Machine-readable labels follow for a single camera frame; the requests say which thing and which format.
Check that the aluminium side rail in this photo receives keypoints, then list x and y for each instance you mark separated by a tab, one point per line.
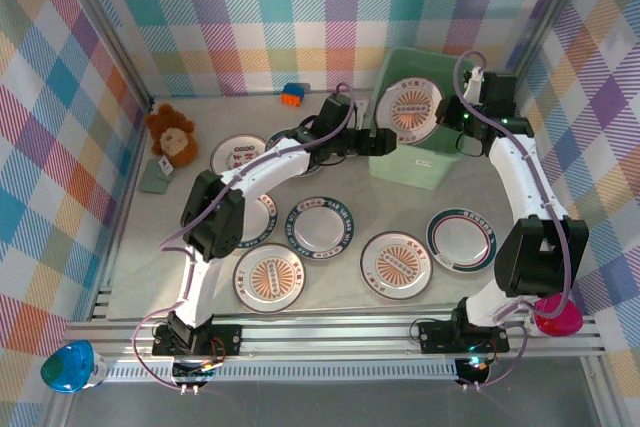
118	247

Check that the white plate with coloured dots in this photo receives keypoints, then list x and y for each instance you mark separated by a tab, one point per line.
235	154

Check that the blue dome button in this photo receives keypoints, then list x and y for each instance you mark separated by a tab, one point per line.
67	367

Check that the aluminium corner post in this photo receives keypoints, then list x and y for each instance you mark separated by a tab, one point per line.
550	17
107	32

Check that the orange blue toy brick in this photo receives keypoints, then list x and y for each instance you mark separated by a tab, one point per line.
294	94

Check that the teal red rimmed plate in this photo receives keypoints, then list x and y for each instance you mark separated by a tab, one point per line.
282	139
460	239

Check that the brown plush lion toy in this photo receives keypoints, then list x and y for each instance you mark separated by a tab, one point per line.
172	139

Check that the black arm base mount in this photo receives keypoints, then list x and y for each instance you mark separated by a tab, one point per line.
225	337
440	337

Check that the small black controller board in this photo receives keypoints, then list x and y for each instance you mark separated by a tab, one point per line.
195	374
474	372

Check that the orange sunburst enamel plate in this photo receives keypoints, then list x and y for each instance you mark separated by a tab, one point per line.
396	264
407	112
270	277

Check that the pink dome button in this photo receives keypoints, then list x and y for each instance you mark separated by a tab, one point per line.
557	324

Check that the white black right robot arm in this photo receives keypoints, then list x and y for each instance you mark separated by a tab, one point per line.
515	182

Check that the green plastic bin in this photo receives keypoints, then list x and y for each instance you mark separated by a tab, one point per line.
400	172

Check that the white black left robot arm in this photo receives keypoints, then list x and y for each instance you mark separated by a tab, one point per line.
260	167

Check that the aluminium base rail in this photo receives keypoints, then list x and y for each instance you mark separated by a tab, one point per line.
325	337

